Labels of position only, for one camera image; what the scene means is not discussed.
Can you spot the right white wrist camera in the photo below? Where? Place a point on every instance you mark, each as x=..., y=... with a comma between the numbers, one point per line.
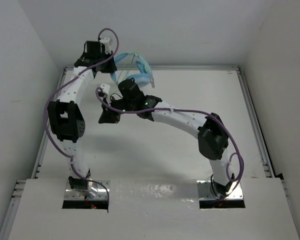
x=103, y=90

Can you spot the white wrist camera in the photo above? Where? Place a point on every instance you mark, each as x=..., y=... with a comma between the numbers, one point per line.
x=106, y=43
x=103, y=90

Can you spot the metal base plate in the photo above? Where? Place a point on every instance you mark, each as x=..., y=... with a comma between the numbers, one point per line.
x=205, y=191
x=94, y=192

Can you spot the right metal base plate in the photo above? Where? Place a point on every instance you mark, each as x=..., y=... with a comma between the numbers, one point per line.
x=205, y=191

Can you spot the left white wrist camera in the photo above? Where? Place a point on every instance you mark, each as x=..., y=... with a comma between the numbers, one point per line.
x=106, y=43

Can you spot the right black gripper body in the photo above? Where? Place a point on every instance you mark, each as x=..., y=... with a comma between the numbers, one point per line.
x=123, y=104

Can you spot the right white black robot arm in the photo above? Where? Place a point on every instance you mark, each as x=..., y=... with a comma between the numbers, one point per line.
x=207, y=128

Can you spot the light blue headphones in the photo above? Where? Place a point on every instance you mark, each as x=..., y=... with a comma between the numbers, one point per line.
x=143, y=78

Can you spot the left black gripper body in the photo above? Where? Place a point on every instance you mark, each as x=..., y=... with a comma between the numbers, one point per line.
x=104, y=56

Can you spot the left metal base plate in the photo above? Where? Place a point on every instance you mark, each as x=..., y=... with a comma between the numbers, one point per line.
x=94, y=192

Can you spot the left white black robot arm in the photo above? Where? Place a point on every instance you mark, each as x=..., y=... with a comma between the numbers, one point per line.
x=65, y=118

